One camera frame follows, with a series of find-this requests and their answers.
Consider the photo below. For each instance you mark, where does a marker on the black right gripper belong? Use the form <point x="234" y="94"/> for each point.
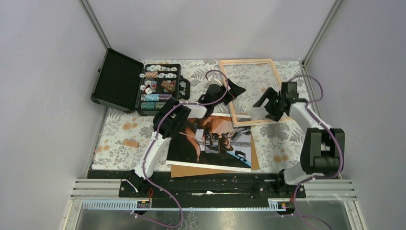
<point x="270" y="94"/>

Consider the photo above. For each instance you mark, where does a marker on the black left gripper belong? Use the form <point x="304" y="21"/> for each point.
<point x="235" y="90"/>

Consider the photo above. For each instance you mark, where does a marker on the light wooden picture frame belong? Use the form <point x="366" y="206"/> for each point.
<point x="256" y="76"/>

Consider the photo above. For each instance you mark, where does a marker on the large printed photo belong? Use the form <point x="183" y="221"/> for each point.
<point x="212" y="146"/>

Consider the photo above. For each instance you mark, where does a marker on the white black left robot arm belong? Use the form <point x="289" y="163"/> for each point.
<point x="170" y="120"/>

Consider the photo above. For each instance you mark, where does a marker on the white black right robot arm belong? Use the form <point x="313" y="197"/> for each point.
<point x="322" y="154"/>

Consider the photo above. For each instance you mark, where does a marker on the floral patterned table mat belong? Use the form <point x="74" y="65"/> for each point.
<point x="278" y="146"/>

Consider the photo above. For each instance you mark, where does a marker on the brown cardboard backing board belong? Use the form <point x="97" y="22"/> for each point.
<point x="253" y="158"/>

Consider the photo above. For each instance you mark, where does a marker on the black poker chip case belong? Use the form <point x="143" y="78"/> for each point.
<point x="128" y="85"/>

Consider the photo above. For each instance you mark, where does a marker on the small brown wooden block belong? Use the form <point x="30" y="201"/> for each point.
<point x="131" y="143"/>

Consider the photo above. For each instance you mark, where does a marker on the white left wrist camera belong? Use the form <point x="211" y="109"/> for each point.
<point x="215" y="81"/>

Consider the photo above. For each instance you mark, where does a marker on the aluminium rail front structure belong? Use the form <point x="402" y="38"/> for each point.
<point x="95" y="204"/>

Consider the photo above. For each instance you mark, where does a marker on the right corner aluminium post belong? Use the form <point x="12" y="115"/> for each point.
<point x="320" y="34"/>

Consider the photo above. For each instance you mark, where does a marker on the corner aluminium post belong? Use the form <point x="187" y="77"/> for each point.
<point x="95" y="23"/>
<point x="320" y="34"/>

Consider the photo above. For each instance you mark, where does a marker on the left corner aluminium post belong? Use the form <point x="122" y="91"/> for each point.
<point x="95" y="23"/>

